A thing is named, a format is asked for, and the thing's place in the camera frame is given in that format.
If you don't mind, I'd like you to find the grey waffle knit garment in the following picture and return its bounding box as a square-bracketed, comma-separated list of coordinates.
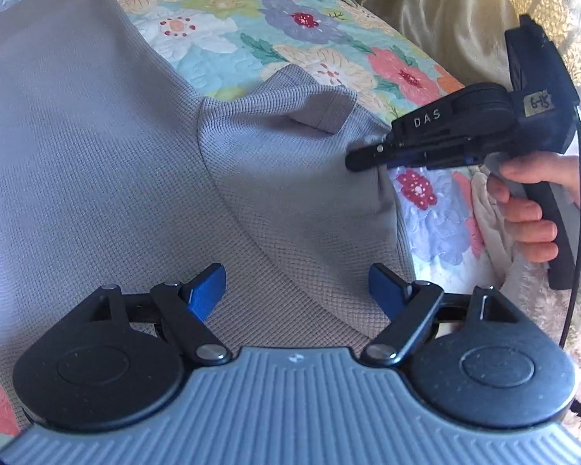
[0, 0, 414, 394]

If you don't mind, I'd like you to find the person's right hand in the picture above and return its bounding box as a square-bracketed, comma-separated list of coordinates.
[485, 150, 581, 265]

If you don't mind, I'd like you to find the white fluffy plush toy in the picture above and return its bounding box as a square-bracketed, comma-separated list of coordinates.
[471, 170, 581, 440]

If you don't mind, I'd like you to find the floral quilted bedspread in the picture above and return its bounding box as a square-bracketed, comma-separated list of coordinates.
[0, 0, 495, 442]

